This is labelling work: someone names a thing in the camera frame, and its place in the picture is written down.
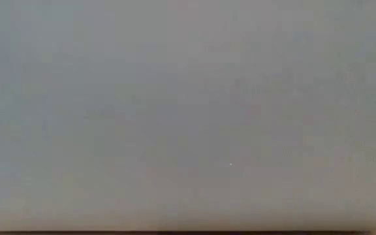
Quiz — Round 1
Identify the teal plastic bin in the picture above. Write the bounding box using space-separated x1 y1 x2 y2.
0 0 376 232

